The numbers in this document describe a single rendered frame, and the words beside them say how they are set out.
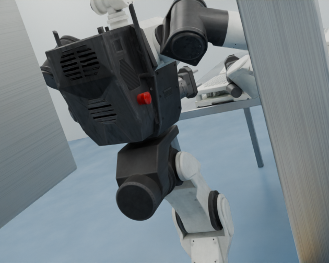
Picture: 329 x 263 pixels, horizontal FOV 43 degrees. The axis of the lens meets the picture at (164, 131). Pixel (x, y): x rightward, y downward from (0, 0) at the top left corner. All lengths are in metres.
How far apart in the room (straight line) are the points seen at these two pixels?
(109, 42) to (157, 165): 0.34
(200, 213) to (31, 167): 1.09
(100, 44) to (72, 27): 4.98
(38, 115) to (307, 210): 0.28
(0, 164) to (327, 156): 0.29
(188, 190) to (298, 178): 0.97
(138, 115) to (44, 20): 5.19
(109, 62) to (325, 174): 0.70
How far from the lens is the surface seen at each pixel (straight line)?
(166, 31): 1.10
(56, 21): 6.09
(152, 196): 1.08
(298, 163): 0.40
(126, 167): 1.15
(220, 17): 1.06
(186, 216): 1.50
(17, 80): 0.44
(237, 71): 1.32
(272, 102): 0.38
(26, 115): 0.44
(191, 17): 1.04
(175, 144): 1.86
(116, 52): 1.03
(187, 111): 1.76
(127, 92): 1.03
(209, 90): 1.72
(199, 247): 1.57
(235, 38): 1.07
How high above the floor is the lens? 1.28
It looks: 14 degrees down
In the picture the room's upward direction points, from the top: 17 degrees counter-clockwise
